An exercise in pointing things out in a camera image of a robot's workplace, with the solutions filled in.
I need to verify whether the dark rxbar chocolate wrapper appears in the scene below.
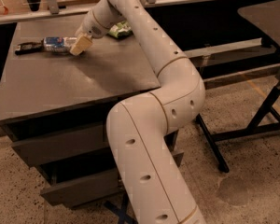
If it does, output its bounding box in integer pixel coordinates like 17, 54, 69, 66
15, 42, 43, 55

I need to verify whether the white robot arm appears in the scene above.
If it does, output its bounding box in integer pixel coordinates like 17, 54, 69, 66
71, 0, 206, 224

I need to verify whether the upper grey drawer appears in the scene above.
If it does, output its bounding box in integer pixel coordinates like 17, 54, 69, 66
12, 122, 108, 167

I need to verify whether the grey drawer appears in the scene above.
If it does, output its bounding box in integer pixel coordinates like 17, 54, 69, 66
40, 148, 185, 209
12, 122, 108, 167

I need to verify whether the green chip bag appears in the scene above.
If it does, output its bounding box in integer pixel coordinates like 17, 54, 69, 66
108, 21, 133, 39

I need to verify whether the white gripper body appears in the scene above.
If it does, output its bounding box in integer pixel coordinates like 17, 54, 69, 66
76, 8, 111, 38

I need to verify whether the grey drawer cabinet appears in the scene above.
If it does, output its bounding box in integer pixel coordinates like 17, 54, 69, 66
0, 7, 185, 209

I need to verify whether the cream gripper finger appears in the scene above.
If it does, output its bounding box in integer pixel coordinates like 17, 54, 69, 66
70, 34, 92, 56

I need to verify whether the lower grey drawer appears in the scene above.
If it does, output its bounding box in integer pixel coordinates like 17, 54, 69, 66
40, 148, 185, 209

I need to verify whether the blue tape cross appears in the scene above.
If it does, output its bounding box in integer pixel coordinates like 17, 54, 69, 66
104, 194, 138, 224

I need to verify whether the black metal table stand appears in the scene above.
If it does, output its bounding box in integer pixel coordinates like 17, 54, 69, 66
196, 69, 280, 173

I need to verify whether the silver blue redbull can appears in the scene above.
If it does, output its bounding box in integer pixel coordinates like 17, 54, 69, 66
42, 36, 77, 53

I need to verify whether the dark table on right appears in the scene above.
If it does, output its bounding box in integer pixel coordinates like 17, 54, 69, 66
238, 0, 280, 48

